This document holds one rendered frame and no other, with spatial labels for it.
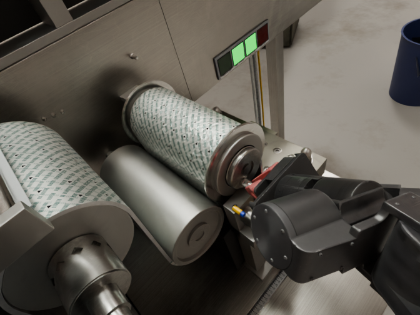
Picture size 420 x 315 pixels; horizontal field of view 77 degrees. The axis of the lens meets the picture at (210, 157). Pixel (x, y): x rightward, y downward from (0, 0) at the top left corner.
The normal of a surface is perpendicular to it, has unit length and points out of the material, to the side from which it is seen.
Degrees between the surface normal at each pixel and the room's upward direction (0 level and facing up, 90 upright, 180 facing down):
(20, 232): 90
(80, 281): 3
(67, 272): 14
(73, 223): 90
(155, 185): 2
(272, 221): 68
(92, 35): 90
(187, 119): 9
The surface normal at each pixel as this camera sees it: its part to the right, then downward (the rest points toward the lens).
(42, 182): 0.04, -0.82
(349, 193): -0.71, -0.63
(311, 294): -0.22, -0.64
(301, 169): 0.40, 0.00
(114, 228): 0.69, 0.43
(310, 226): 0.34, -0.25
